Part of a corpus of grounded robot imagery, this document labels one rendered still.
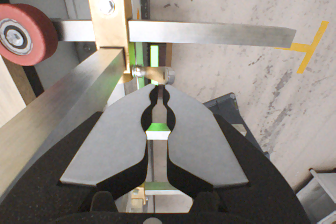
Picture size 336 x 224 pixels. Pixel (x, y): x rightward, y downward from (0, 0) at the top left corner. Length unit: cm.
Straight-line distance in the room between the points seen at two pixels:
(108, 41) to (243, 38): 21
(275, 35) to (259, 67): 109
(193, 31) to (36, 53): 23
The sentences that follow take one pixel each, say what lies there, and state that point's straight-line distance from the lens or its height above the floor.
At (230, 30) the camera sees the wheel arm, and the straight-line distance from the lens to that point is 28.
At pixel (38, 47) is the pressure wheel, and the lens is 27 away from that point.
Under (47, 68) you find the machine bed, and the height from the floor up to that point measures 77.
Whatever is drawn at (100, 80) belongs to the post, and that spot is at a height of 98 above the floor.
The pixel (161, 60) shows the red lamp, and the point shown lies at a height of 70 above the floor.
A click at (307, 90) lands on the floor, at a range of 179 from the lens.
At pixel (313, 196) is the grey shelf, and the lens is 332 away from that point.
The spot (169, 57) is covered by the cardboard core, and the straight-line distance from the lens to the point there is 109.
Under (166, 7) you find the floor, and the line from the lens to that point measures 111.
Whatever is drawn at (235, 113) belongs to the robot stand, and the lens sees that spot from 126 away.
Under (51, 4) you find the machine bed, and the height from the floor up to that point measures 68.
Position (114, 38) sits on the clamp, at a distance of 26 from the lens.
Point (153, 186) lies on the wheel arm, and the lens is 60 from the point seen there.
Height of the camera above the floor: 111
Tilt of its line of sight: 58 degrees down
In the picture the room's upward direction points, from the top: 178 degrees clockwise
